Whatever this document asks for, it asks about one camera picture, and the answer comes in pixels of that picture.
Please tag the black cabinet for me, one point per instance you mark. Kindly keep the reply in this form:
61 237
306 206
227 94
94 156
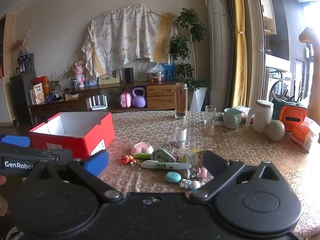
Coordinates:
21 92

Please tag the pink plush doll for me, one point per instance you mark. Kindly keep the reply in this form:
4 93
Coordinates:
80 75

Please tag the purple kettlebell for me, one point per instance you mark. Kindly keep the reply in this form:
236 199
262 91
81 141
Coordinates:
138 100

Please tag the pink binder clip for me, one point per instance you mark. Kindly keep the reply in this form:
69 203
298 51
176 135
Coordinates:
175 156

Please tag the green plant in vase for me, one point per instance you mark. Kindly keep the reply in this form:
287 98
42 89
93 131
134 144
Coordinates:
72 80

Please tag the patterned tablecloth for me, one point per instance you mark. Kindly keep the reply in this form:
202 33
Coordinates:
150 130

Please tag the vase of dried flowers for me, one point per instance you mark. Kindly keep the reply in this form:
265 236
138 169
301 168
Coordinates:
21 45

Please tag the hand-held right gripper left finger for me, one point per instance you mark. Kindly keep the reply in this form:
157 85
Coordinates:
96 163

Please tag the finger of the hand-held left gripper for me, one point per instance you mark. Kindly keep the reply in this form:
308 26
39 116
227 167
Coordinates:
15 140

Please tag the white blue figurine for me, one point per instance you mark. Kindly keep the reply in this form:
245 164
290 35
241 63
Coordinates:
193 185

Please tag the green mug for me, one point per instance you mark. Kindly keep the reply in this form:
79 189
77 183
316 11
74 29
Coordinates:
231 118

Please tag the black speaker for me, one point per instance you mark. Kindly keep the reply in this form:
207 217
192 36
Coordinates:
129 75

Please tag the white lidded pitcher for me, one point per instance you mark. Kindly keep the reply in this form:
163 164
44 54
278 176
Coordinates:
261 116

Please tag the yellow curtain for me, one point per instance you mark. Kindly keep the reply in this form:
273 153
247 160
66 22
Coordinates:
238 55

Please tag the blue plastic stool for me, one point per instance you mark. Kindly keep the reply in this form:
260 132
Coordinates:
168 72

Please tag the potted tree in white pot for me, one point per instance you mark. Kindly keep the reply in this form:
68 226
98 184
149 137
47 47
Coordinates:
190 37

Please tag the small leafy plant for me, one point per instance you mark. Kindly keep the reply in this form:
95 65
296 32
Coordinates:
55 83

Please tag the white washing machine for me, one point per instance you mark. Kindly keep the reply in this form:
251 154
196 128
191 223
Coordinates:
276 80

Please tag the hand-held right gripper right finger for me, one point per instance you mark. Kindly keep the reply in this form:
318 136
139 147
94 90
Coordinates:
210 162

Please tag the blue toy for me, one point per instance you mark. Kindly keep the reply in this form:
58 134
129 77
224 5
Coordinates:
50 97

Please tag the pink toy case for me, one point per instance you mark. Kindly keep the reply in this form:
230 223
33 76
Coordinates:
125 100

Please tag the white brown snack box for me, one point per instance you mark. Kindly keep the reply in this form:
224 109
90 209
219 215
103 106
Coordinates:
38 93

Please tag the wooden tv cabinet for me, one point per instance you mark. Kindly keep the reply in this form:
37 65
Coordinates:
160 96

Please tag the pink plastic cup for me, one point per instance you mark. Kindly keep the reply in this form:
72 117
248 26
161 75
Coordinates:
142 147

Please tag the green stick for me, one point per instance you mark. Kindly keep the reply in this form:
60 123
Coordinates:
142 155

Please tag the yellow green bottle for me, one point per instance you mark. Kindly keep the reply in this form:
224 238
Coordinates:
192 157

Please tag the red cardboard box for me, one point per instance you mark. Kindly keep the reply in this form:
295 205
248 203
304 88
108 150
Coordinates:
97 135

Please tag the floral sheet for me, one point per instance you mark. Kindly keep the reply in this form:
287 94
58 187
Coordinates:
125 35

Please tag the white green tube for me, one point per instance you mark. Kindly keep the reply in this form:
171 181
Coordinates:
165 165

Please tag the teal oval toy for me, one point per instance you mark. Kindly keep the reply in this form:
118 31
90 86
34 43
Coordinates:
173 176

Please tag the orange snack packet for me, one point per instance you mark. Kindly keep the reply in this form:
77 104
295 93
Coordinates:
303 133

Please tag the tall glass tea bottle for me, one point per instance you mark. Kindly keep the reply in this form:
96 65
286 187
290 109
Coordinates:
181 100

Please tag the black coffee machine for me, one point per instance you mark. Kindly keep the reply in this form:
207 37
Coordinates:
25 63

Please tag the drinking glass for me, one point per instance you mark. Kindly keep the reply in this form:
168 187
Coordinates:
210 115

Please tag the small cream box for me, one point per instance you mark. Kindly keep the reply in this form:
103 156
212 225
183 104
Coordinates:
72 96

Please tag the person's left hand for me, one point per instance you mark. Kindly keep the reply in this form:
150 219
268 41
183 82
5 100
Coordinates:
2 180

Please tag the plastic bag of fruit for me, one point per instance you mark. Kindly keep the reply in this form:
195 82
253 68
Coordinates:
155 71

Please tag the white standing air conditioner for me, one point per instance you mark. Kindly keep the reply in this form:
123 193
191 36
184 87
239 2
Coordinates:
220 55

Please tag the beige round container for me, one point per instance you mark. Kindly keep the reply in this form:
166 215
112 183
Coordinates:
275 130

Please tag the white router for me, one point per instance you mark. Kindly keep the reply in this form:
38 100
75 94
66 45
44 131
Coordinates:
98 106

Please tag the small doll with blue hat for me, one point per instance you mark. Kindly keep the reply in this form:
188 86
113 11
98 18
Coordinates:
202 172

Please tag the cream picture frame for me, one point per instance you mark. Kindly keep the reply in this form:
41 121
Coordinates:
107 80

